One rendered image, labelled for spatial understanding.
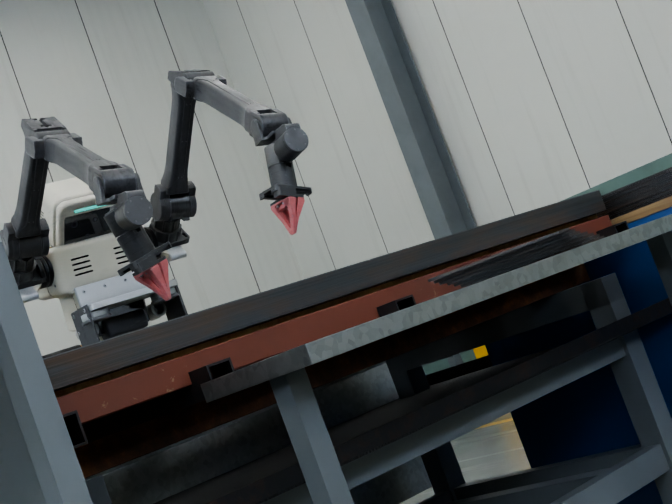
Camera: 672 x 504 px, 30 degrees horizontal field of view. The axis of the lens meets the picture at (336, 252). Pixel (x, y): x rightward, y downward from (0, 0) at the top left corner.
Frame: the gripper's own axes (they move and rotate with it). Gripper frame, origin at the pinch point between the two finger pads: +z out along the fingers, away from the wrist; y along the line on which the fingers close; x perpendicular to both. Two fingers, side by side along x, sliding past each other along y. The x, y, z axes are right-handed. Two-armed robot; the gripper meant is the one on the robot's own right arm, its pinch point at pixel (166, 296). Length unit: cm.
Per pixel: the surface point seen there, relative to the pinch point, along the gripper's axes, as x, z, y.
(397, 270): -37.4, 16.6, 21.9
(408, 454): -36, 45, 2
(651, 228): -69, 33, 55
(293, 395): -59, 18, -32
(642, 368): -36, 68, 75
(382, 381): 42, 53, 76
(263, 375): -60, 13, -35
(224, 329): -38.1, 7.0, -20.5
